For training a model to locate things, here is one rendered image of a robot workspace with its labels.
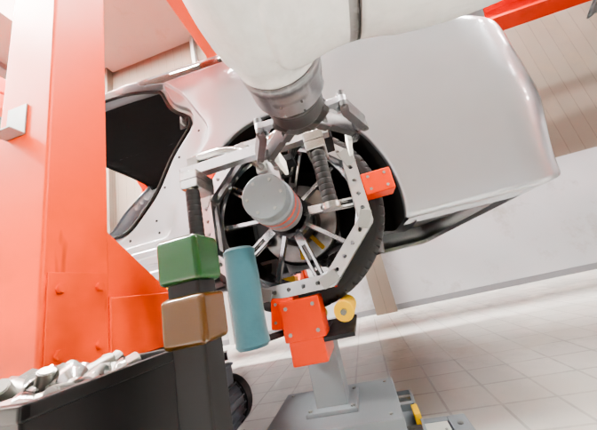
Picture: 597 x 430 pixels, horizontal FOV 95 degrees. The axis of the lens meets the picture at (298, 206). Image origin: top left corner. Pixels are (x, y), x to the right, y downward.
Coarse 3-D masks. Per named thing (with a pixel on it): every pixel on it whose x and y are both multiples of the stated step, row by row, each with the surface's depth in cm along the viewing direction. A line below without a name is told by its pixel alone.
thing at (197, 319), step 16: (176, 304) 22; (192, 304) 22; (208, 304) 22; (224, 304) 25; (176, 320) 22; (192, 320) 22; (208, 320) 22; (224, 320) 24; (176, 336) 21; (192, 336) 21; (208, 336) 21
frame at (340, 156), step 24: (240, 144) 96; (240, 168) 99; (216, 192) 94; (360, 192) 83; (216, 216) 96; (360, 216) 81; (216, 240) 90; (360, 240) 79; (336, 264) 79; (264, 288) 82; (288, 288) 85; (312, 288) 79
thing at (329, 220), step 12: (300, 192) 114; (312, 204) 112; (324, 216) 110; (336, 216) 109; (324, 228) 109; (336, 228) 108; (276, 240) 112; (288, 240) 111; (312, 240) 109; (324, 240) 107; (276, 252) 111; (288, 252) 110
